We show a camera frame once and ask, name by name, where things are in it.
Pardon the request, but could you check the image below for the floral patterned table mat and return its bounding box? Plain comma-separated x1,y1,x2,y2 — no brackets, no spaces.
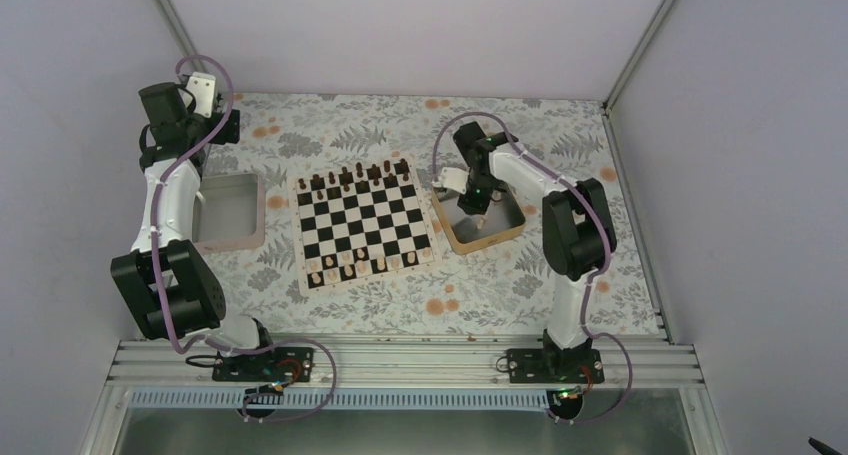
206,93,659,336

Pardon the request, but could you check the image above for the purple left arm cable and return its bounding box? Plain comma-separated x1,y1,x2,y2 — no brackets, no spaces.
148,54,339,424

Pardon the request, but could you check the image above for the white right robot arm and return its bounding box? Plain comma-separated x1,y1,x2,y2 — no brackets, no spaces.
452,122,616,382

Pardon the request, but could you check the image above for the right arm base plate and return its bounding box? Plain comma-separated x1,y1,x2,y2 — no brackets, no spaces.
506,348,605,384

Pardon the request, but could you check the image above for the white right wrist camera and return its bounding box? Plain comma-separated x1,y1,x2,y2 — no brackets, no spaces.
432,167,469,194

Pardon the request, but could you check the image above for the pink tin lid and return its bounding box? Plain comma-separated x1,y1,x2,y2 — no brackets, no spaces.
191,173,266,255

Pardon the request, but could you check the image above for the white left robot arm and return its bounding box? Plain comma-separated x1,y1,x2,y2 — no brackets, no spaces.
110,72,239,341

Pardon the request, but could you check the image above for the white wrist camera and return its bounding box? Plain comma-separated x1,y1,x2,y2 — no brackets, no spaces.
185,71,218,118
432,167,469,194

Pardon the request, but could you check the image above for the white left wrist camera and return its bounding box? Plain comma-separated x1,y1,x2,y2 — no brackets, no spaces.
185,71,218,118

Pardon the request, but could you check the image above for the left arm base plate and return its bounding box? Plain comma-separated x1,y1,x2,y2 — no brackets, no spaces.
211,347,315,384

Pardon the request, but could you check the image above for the gold metal tin tray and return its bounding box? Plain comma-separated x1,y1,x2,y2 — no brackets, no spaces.
431,185,526,255

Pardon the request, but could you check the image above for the black white chessboard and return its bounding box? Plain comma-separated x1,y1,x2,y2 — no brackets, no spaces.
288,158,442,295

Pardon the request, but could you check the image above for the aluminium rail frame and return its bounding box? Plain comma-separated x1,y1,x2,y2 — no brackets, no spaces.
106,335,705,389

